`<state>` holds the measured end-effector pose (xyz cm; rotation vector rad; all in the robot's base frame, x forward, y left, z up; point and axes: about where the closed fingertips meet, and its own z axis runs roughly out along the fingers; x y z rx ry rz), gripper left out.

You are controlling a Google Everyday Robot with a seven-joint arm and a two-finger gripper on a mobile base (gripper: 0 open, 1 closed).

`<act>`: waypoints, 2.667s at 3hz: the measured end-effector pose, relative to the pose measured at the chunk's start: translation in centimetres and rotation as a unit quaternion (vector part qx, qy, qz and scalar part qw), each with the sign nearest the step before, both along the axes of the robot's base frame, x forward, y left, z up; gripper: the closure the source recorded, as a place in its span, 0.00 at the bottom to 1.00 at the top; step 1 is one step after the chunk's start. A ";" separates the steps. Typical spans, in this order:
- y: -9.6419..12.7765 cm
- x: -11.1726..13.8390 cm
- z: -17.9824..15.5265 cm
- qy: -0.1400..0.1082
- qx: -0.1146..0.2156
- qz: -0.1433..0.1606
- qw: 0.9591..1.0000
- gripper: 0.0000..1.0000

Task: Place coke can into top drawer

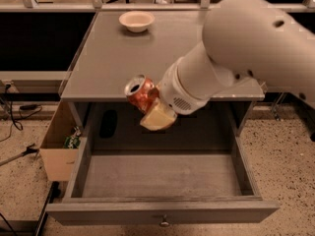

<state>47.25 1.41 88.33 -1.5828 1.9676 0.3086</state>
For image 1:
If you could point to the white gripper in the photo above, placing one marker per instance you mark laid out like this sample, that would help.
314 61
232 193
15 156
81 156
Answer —
176 91

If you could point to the crushed red coke can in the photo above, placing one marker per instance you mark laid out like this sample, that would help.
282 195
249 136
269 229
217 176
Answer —
141 92

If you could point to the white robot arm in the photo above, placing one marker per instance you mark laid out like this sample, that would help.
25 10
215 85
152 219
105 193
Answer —
240 38

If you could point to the open grey top drawer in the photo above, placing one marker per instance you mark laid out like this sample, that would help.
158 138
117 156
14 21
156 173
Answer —
137 187

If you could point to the metal drawer knob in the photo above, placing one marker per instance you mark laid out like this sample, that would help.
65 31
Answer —
164 222

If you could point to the grey cabinet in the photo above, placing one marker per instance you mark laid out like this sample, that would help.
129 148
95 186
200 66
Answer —
113 55

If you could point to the green snack bag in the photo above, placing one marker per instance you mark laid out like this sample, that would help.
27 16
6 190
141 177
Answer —
74 140

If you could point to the white paper bowl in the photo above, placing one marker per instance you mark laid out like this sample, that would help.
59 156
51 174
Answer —
136 21

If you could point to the cardboard box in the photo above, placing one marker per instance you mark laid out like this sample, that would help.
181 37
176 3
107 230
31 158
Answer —
59 160

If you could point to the black power adapter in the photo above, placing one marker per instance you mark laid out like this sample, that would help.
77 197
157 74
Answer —
29 107

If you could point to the black-tipped grabber stick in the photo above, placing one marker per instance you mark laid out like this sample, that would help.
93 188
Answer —
29 150

